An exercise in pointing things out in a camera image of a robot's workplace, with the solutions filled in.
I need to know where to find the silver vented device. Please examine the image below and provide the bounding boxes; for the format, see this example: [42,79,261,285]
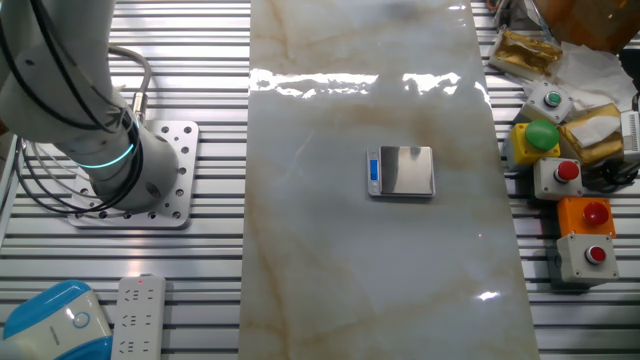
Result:
[619,109,640,164]

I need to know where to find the silver digital scale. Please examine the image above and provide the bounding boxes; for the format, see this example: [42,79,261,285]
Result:
[366,145,436,199]

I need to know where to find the brown wrapped box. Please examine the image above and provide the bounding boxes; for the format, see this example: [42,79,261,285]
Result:
[532,0,640,54]

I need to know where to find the white power strip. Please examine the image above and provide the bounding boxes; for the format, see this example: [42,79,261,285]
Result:
[110,273,167,360]

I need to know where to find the grey box green button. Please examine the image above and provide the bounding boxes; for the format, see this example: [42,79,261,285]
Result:
[519,81,575,125]

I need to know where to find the orange box red button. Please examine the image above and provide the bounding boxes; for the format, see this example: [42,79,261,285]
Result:
[556,196,617,239]

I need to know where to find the looped black cables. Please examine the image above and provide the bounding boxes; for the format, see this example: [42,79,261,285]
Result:
[0,0,145,215]

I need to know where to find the grey cable metal connector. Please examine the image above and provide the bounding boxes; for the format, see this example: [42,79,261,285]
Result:
[107,45,153,124]

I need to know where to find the marble pattern board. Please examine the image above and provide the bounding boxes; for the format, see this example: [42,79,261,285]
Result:
[237,0,541,360]

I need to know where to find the metal robot mounting plate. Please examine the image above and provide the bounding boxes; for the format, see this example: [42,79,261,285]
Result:
[67,119,200,230]

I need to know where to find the grey corner bracket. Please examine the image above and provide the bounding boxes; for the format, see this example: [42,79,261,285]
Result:
[517,0,554,41]

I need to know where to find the black coiled cable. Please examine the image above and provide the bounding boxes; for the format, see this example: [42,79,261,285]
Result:
[582,159,640,194]

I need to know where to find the blue and white device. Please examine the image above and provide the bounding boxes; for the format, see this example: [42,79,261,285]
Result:
[0,279,114,360]

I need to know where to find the white crumpled paper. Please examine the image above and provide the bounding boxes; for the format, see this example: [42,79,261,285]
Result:
[549,41,639,112]

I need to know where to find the grey box red button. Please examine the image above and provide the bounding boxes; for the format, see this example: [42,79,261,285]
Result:
[555,232,620,287]
[532,157,584,202]

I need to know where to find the yellow box green mushroom button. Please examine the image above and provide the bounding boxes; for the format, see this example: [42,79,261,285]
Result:
[508,119,562,167]

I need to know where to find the gold tissue pack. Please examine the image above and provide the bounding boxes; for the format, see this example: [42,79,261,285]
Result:
[557,102,625,166]

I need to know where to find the gold foil pack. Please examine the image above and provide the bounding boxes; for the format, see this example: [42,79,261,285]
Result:
[487,28,565,82]

